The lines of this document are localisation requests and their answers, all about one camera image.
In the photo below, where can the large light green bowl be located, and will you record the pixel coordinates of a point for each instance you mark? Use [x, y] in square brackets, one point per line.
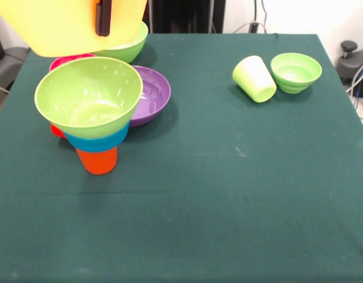
[93, 123]
[131, 48]

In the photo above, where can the yellow-green cup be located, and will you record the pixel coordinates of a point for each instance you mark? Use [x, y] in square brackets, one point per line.
[256, 82]

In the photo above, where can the grey chair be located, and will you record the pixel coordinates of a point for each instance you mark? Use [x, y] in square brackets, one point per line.
[6, 67]

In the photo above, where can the black power plug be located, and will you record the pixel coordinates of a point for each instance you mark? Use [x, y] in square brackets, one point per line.
[253, 27]

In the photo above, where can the pink bowl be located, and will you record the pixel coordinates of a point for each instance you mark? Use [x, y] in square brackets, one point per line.
[62, 60]

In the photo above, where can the small green bowl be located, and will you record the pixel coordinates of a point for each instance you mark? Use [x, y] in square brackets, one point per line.
[299, 70]

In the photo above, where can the orange cup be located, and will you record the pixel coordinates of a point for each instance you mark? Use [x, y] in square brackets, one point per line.
[99, 163]

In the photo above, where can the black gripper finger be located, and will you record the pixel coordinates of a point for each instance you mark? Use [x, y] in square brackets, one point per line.
[103, 17]

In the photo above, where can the black knobbed stand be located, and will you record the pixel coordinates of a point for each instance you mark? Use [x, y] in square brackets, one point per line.
[349, 47]

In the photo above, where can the large yellow bowl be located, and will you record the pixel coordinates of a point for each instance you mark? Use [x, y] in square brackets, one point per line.
[52, 26]

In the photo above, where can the blue bowl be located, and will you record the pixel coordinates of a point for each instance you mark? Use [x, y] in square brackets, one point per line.
[96, 143]

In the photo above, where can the purple bowl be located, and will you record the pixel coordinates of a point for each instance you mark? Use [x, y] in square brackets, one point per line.
[155, 97]

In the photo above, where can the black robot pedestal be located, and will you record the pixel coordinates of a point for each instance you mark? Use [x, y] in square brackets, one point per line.
[184, 14]

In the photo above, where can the dark green tablecloth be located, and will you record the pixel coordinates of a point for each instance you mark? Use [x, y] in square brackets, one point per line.
[181, 221]

